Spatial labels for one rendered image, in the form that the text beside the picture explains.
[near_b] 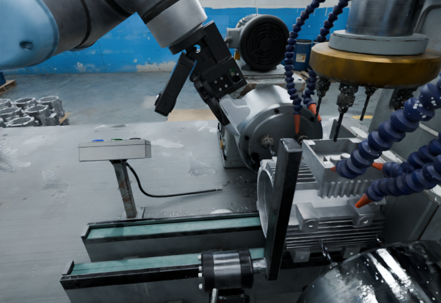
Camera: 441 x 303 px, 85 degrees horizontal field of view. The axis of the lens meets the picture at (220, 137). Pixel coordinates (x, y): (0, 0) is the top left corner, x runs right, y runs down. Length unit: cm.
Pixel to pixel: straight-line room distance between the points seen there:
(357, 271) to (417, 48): 29
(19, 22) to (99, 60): 608
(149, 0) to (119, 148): 40
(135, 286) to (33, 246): 39
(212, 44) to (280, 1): 576
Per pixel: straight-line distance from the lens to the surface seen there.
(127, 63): 621
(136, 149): 67
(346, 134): 63
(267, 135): 68
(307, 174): 50
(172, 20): 39
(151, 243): 66
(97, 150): 70
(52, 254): 86
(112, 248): 69
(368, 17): 42
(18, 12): 31
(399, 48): 41
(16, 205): 109
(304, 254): 53
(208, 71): 41
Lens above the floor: 139
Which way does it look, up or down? 29 degrees down
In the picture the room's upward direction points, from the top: straight up
